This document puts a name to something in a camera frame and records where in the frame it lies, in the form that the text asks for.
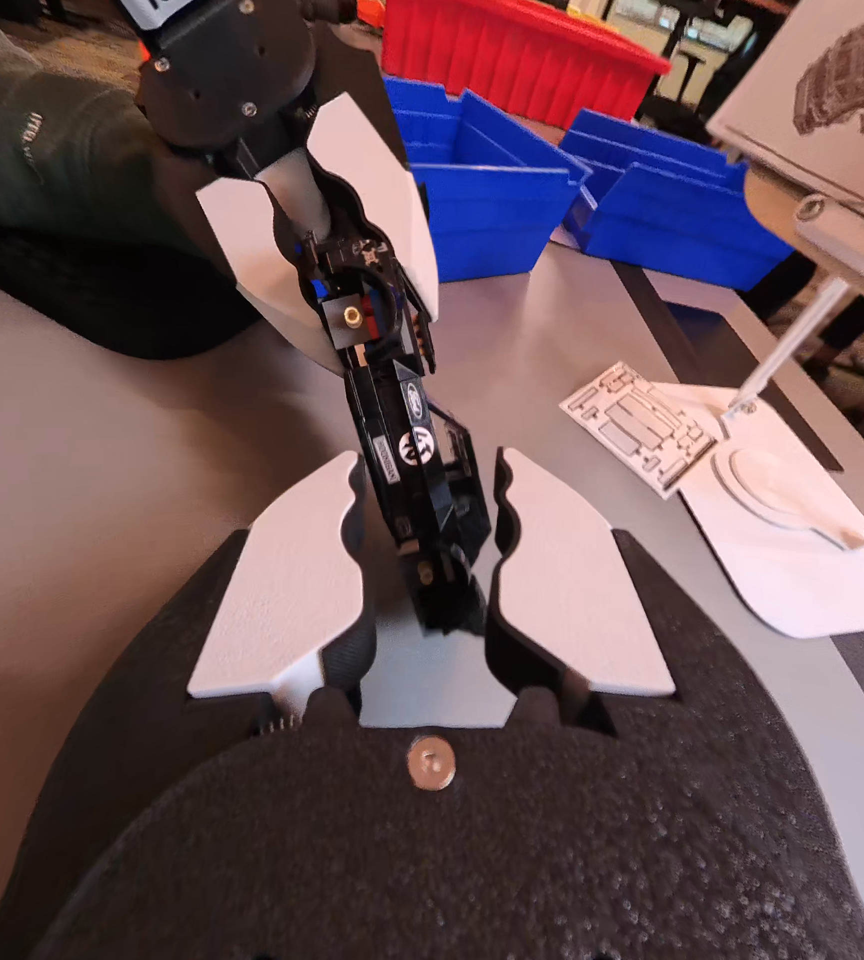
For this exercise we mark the person's left forearm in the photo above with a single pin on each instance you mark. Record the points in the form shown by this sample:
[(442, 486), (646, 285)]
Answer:
[(27, 135)]

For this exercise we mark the white booklet stand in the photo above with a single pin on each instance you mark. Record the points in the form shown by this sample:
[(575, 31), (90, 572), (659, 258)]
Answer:
[(807, 555)]

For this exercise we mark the white sticker sheet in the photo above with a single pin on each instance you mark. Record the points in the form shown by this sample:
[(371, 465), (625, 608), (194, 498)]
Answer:
[(635, 428)]

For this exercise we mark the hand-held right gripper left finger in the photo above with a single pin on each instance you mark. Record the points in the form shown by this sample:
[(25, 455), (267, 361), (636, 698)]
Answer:
[(289, 593)]

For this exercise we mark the red storage bin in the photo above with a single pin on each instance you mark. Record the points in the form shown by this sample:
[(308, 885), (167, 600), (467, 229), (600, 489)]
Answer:
[(522, 53)]

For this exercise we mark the black lego car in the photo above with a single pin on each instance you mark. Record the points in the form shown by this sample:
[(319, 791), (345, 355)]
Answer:
[(409, 450)]

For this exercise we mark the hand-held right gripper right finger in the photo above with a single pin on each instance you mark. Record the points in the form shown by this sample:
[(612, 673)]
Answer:
[(575, 593)]

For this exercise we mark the blue storage bin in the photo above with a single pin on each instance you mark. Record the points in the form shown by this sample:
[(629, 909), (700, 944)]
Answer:
[(687, 210), (492, 210)]

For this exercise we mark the black dimpled wrist rest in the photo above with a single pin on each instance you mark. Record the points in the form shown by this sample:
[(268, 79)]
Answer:
[(102, 308)]

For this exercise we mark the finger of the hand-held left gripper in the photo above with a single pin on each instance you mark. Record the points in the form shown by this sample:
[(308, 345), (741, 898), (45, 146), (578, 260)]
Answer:
[(259, 248), (379, 180)]

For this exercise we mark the lego instruction booklet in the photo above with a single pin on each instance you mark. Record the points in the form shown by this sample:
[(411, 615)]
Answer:
[(837, 90)]

